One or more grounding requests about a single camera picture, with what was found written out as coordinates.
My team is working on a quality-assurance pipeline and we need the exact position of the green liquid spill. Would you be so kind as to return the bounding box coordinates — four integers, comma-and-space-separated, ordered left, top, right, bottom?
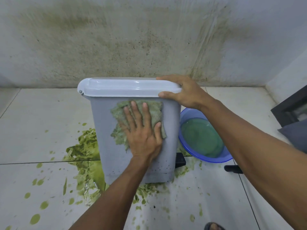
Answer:
63, 128, 203, 207

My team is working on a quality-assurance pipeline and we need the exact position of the person's right hand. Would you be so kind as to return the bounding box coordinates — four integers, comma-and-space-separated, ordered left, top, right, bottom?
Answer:
156, 74, 213, 111

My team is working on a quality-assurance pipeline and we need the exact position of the person's left hand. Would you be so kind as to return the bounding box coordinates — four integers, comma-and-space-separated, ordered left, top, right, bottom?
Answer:
119, 101, 163, 161

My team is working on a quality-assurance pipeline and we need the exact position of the grey cushion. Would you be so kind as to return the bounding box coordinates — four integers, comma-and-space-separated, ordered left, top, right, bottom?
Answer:
277, 119, 307, 154

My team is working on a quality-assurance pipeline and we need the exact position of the green stained cleaning cloth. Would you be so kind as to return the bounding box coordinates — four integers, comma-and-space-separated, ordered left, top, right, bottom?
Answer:
110, 100, 167, 152

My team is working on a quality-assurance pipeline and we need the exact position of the person's left forearm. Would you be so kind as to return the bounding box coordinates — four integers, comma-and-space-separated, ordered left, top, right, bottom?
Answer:
71, 157, 157, 230

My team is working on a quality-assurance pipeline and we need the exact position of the person's right forearm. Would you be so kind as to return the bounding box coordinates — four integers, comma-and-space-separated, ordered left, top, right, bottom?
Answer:
200, 99, 307, 230

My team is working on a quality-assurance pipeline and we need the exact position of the grey pedal bin white lid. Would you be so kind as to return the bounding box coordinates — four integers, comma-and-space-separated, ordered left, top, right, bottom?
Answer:
77, 77, 187, 185

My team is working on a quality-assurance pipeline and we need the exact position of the blue plastic basin with water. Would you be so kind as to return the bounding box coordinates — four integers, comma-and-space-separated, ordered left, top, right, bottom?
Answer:
178, 108, 233, 164

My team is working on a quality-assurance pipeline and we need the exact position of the person's dark sandal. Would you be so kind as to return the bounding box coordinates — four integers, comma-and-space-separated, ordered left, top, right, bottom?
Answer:
204, 222, 226, 230

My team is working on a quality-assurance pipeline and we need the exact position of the black handle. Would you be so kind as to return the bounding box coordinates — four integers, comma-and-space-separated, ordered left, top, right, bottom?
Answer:
224, 165, 244, 175

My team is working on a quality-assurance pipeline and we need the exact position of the black furniture frame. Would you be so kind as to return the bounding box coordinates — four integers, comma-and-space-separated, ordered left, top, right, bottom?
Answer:
271, 85, 307, 127

